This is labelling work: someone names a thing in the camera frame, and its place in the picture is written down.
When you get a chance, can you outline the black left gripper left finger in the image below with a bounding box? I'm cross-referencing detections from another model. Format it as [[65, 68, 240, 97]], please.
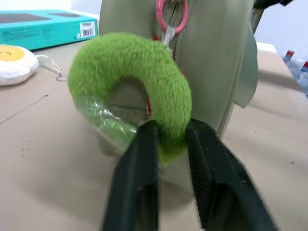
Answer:
[[102, 120, 160, 231]]

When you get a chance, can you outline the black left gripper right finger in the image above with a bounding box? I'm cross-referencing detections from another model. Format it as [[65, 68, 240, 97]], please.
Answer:
[[185, 121, 279, 231]]

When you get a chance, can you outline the green plush ring keychain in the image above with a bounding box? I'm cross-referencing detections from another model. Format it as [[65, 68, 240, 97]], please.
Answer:
[[67, 32, 193, 167]]

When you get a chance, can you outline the pale green pouch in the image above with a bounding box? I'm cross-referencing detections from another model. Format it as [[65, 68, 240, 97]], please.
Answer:
[[95, 0, 259, 197]]

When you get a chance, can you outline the clear plastic wrapper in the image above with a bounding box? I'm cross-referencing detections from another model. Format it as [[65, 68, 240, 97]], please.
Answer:
[[75, 96, 140, 153]]

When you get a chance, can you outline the pack of water bottles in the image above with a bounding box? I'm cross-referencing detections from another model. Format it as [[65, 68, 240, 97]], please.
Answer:
[[281, 50, 308, 99]]

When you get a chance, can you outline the teal cardboard box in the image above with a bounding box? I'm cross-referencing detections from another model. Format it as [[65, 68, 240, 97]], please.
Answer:
[[0, 9, 99, 51]]

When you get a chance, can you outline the pink plastic ring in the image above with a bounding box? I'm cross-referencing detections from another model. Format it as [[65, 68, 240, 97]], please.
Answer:
[[155, 0, 189, 33]]

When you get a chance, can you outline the fried egg plush keychain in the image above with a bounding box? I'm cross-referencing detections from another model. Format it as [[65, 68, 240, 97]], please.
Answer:
[[0, 44, 69, 87]]

